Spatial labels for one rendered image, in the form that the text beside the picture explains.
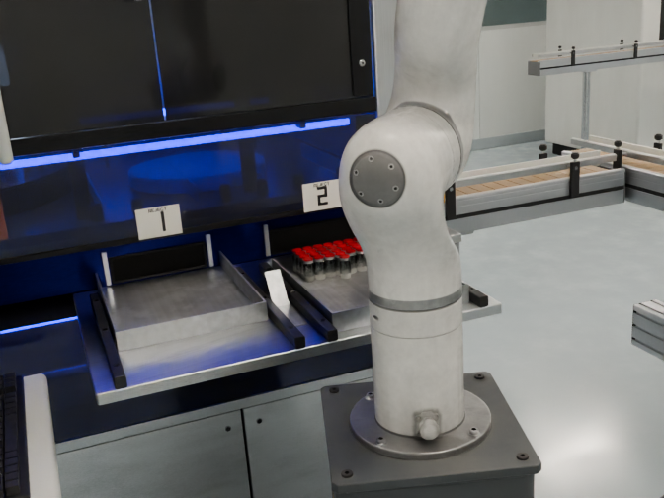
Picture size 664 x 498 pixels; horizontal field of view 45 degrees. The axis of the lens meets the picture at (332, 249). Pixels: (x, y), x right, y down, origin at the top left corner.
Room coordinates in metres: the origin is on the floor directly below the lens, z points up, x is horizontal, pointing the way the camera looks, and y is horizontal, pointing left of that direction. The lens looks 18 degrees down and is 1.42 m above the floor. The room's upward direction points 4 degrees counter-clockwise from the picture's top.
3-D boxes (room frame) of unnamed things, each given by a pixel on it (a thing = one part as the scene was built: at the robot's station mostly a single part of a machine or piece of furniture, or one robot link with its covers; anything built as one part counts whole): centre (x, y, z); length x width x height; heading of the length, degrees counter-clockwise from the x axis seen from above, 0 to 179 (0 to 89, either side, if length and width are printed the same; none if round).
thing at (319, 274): (1.52, -0.03, 0.91); 0.18 x 0.02 x 0.05; 110
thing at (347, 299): (1.43, -0.06, 0.90); 0.34 x 0.26 x 0.04; 20
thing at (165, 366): (1.41, 0.12, 0.87); 0.70 x 0.48 x 0.02; 110
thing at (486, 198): (1.97, -0.43, 0.92); 0.69 x 0.16 x 0.16; 110
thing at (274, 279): (1.34, 0.09, 0.91); 0.14 x 0.03 x 0.06; 21
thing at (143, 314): (1.42, 0.30, 0.90); 0.34 x 0.26 x 0.04; 20
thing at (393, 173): (0.93, -0.09, 1.16); 0.19 x 0.12 x 0.24; 156
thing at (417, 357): (0.96, -0.10, 0.95); 0.19 x 0.19 x 0.18
